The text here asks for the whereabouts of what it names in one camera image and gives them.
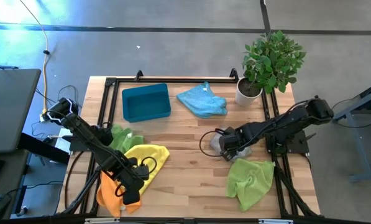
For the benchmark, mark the orange microfiber towel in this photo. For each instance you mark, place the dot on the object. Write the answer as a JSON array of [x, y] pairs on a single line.
[[107, 193]]

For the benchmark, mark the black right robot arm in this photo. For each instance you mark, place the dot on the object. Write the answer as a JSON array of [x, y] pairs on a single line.
[[284, 123]]

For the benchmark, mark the yellow plug power strip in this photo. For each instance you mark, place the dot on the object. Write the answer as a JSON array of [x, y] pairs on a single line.
[[43, 115]]

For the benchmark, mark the blue microfiber towel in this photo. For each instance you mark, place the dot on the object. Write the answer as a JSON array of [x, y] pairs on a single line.
[[200, 101]]

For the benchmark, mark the silver frame bracket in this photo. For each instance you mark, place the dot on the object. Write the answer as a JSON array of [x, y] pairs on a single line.
[[276, 221], [102, 220]]

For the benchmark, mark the grass green microfiber towel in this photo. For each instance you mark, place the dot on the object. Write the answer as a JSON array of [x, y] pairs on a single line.
[[123, 140]]

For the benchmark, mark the white power box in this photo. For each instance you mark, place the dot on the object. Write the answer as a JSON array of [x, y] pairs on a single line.
[[61, 143]]

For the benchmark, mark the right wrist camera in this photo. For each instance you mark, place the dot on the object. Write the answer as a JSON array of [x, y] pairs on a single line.
[[226, 143]]

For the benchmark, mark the black aluminium table frame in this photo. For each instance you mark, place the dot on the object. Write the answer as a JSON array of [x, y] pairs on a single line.
[[188, 80]]

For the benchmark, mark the dark grey desk top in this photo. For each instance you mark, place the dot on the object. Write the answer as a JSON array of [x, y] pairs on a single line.
[[11, 109]]

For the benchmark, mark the black angled beam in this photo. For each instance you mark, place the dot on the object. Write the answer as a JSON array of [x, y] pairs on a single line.
[[45, 149]]

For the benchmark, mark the grey microfiber towel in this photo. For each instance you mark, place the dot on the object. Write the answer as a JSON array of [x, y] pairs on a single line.
[[214, 146]]

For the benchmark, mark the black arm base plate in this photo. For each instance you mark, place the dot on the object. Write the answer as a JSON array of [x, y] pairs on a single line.
[[75, 145], [300, 143]]

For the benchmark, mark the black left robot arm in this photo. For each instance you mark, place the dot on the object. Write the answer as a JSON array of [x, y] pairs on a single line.
[[85, 133]]

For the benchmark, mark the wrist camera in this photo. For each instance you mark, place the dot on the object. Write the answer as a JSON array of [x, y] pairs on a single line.
[[226, 143], [142, 172]]

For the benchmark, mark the green leafy plant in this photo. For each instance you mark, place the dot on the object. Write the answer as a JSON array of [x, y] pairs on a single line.
[[272, 59]]

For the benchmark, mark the teal plastic bin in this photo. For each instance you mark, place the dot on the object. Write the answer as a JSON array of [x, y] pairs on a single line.
[[146, 104]]

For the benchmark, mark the lime green microfiber towel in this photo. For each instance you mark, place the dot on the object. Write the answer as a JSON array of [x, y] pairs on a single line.
[[250, 183]]

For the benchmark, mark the white ribbed plant pot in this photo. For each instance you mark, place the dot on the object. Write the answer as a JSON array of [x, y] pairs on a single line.
[[241, 99]]

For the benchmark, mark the yellow microfiber towel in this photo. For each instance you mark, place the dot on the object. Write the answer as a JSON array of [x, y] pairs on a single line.
[[154, 152]]

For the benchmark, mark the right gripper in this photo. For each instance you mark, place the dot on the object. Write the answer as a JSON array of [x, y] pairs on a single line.
[[241, 141]]

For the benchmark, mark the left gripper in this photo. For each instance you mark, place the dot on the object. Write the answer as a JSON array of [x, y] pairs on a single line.
[[132, 189]]

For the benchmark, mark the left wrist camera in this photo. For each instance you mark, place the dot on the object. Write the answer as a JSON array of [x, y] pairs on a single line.
[[142, 172]]

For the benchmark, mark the grey desk with keyboard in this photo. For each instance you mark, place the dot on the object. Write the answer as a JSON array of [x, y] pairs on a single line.
[[14, 168]]

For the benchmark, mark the grey metal stand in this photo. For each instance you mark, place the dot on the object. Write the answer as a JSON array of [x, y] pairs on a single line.
[[357, 143]]

